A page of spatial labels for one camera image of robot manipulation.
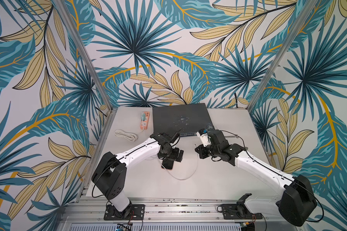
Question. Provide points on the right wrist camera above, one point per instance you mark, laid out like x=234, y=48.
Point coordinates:
x=204, y=137

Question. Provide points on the aluminium front rail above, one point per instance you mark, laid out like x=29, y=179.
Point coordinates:
x=92, y=210

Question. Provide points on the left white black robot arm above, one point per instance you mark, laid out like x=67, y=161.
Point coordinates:
x=110, y=173

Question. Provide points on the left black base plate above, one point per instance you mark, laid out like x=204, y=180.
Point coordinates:
x=132, y=212

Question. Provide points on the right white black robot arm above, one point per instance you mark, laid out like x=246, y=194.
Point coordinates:
x=294, y=200

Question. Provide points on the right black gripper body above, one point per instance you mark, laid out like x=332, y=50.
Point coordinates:
x=201, y=148

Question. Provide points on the grey network switch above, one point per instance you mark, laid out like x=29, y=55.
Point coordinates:
x=185, y=119

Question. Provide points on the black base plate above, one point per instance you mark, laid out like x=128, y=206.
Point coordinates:
x=132, y=212
x=238, y=212

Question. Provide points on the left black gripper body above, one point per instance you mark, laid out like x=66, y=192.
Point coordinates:
x=172, y=153

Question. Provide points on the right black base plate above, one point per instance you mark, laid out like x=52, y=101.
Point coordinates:
x=238, y=212

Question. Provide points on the black smartphone pink case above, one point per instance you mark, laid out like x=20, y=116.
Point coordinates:
x=167, y=164

